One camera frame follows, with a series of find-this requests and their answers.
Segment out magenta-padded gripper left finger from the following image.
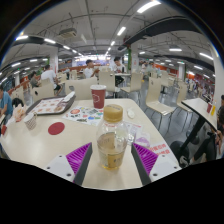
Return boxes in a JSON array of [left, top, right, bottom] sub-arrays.
[[44, 142, 93, 187]]

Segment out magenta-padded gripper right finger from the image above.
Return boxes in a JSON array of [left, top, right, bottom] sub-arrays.
[[130, 142, 183, 186]]

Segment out clear bottle with tan cap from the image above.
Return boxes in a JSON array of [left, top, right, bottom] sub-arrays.
[[95, 103, 129, 171]]

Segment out clear plastic wrapper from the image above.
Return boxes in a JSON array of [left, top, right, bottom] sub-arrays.
[[125, 121, 151, 148]]

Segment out flat round red coaster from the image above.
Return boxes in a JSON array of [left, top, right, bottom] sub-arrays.
[[47, 121, 66, 136]]

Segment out colourful sticker sheet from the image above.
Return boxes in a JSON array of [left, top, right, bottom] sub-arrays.
[[62, 105, 105, 127]]

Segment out small white packet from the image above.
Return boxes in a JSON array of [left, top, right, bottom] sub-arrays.
[[126, 108, 136, 120]]

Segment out dark tray with paper liner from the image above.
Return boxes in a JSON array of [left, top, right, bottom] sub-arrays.
[[25, 94, 77, 116]]

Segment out white paper napkin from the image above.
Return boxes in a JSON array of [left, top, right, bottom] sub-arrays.
[[62, 90, 76, 103]]

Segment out person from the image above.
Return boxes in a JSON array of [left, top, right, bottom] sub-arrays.
[[29, 71, 43, 89], [40, 64, 63, 96], [83, 59, 100, 80], [113, 56, 127, 87], [0, 87, 14, 126], [191, 106, 224, 164]]

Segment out red paper cup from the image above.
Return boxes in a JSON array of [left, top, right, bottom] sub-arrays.
[[89, 84, 108, 110]]

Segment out beige chairs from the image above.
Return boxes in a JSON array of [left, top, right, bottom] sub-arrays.
[[59, 66, 193, 118]]

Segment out beige chair with round hole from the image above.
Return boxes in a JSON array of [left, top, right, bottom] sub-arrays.
[[64, 77, 99, 101], [31, 82, 55, 103]]

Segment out black backpack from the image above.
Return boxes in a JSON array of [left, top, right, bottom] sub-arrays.
[[11, 97, 25, 108]]

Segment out ceiling air conditioner unit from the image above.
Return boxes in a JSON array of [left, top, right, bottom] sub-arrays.
[[58, 27, 78, 39]]

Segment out ceiling lights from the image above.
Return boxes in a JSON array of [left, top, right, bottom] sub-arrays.
[[0, 0, 214, 84]]

